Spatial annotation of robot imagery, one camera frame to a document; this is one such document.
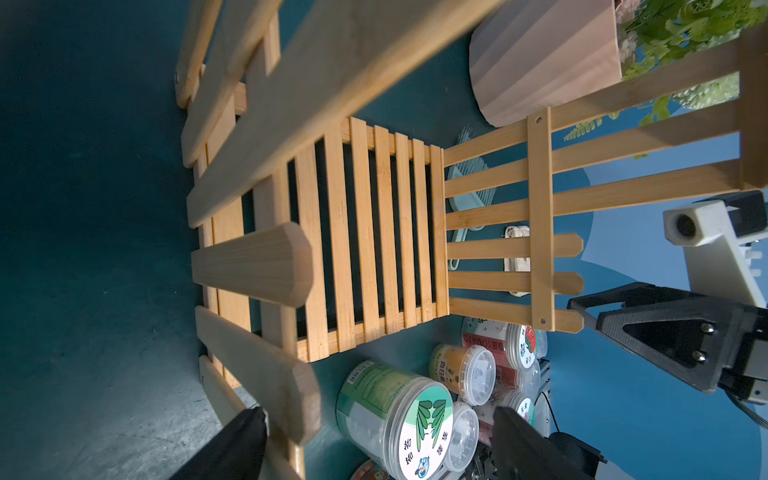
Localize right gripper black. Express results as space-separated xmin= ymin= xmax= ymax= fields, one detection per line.
xmin=568 ymin=282 xmax=767 ymax=405

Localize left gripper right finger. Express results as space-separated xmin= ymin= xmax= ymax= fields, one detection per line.
xmin=491 ymin=407 xmax=606 ymax=479

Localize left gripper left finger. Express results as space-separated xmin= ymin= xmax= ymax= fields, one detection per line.
xmin=170 ymin=407 xmax=267 ymax=480

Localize small clear jar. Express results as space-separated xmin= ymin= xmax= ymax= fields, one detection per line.
xmin=428 ymin=344 xmax=496 ymax=406
xmin=534 ymin=330 xmax=548 ymax=359
xmin=443 ymin=401 xmax=479 ymax=473
xmin=516 ymin=359 xmax=541 ymax=399

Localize bamboo two-tier shelf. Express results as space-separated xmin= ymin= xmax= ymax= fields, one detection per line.
xmin=175 ymin=1 xmax=767 ymax=479

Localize large jar purple flower lid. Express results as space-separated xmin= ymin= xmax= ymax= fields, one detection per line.
xmin=474 ymin=386 xmax=535 ymax=447

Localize large jar red strawberry lid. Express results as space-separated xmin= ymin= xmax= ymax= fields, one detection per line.
xmin=461 ymin=317 xmax=537 ymax=390

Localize large jar green leaf lid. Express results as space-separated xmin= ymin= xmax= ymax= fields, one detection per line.
xmin=336 ymin=360 xmax=454 ymax=479

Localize large jar orange flower lid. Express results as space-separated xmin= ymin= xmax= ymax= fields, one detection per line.
xmin=350 ymin=460 xmax=390 ymax=480

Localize beige work gloves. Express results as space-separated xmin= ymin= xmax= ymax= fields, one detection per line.
xmin=504 ymin=225 xmax=530 ymax=298

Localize white green artificial flowers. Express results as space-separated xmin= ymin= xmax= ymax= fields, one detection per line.
xmin=554 ymin=1 xmax=767 ymax=170

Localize pink ribbed flower pot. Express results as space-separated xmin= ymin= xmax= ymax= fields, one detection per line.
xmin=469 ymin=0 xmax=622 ymax=128

